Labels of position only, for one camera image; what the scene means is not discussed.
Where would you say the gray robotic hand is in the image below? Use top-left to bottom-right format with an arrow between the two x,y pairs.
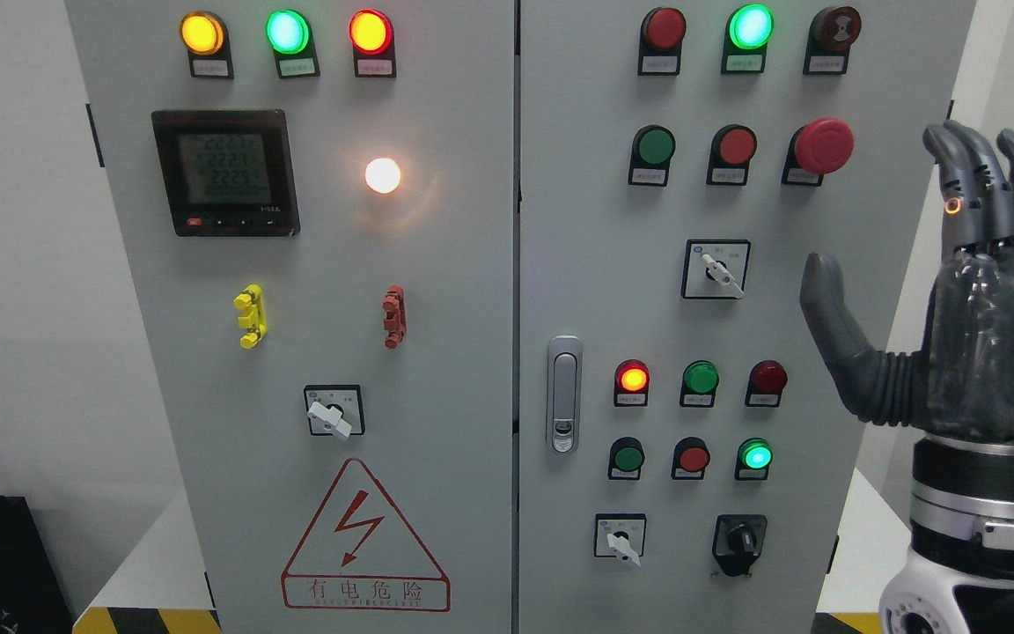
800,120 -> 1014,443

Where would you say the gray rotary switch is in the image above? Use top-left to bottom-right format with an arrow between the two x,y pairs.
594,513 -> 647,567
680,240 -> 750,299

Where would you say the lit green push button lower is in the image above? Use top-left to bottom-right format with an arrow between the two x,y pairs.
735,437 -> 774,482

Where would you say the red emergency stop button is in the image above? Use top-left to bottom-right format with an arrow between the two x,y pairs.
781,117 -> 856,188

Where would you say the green indicator lower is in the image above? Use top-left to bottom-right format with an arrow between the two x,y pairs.
680,358 -> 721,409

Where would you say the red push button lower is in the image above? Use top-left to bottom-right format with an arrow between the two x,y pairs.
671,437 -> 711,481

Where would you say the red push button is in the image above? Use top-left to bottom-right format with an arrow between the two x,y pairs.
671,437 -> 711,481
707,124 -> 758,186

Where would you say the right cabinet door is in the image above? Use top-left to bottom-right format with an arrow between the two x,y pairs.
518,1 -> 974,633

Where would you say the cabinet door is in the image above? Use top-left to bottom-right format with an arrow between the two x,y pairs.
67,1 -> 516,633
518,1 -> 974,633

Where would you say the red push button upper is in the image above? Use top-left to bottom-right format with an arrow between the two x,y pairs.
707,124 -> 758,186

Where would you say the lit red indicator lower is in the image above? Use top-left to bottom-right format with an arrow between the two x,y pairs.
613,358 -> 650,407

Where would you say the dark red buzzer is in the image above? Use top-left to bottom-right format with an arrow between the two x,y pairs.
802,5 -> 863,76

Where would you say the green push button upper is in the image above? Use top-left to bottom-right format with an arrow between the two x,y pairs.
628,124 -> 676,186

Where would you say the green indicator light top right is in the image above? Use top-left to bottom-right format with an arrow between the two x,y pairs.
721,3 -> 775,75

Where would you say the green indicator light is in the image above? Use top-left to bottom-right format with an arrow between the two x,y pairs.
721,3 -> 775,75
265,9 -> 320,79

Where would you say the red indicator light top right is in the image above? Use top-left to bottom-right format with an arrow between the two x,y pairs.
637,5 -> 687,76

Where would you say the red indicator light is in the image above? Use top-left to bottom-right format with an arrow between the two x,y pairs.
637,5 -> 687,76
349,8 -> 397,77

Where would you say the red terminal clip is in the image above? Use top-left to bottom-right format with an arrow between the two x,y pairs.
381,284 -> 408,350

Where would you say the white glowing lamp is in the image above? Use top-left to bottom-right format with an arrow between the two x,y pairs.
364,157 -> 403,195

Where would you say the red electric hazard sticker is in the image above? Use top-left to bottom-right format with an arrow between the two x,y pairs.
281,457 -> 452,613

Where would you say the left cabinet door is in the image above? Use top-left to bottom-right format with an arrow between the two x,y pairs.
67,1 -> 516,633

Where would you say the red indicator light top left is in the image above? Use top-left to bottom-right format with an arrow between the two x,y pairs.
349,8 -> 397,77

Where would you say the yellow terminal clip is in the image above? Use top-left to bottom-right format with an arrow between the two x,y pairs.
232,284 -> 268,350

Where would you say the green indicator light top left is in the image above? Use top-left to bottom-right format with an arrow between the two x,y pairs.
265,9 -> 320,79

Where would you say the digital power meter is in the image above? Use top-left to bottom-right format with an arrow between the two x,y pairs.
151,109 -> 301,238

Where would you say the yellow indicator light top left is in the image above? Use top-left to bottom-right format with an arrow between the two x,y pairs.
180,11 -> 234,79

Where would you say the black key switch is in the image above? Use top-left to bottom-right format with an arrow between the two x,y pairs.
711,514 -> 768,578

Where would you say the silver door handle lock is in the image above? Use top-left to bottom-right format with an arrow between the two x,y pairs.
546,335 -> 584,454

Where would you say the gray rotary switch left door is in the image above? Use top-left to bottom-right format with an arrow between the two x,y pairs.
303,384 -> 365,441

